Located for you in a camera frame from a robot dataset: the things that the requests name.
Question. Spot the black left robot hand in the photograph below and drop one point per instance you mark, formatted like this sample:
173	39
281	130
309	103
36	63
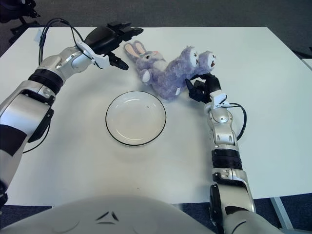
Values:
102	39

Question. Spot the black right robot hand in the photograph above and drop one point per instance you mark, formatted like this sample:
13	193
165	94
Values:
212	85

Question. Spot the purple plush bunny doll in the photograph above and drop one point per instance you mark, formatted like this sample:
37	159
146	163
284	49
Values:
170	78

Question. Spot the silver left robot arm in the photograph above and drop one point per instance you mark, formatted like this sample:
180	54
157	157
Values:
29	104

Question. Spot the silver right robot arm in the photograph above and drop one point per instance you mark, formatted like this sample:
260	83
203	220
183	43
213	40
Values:
224	136

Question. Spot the white plate black rim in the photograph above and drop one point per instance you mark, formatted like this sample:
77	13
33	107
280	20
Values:
135	119

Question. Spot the black chair base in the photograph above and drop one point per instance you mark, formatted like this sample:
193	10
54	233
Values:
302	53

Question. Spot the black office chair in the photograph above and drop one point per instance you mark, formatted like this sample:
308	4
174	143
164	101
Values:
9	14

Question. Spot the white neighbouring table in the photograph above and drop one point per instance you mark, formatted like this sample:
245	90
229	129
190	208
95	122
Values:
307	64

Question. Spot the grey metal table leg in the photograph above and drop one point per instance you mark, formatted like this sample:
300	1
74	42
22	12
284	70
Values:
280	212

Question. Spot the grey robot torso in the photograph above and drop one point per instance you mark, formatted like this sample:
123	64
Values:
109	209

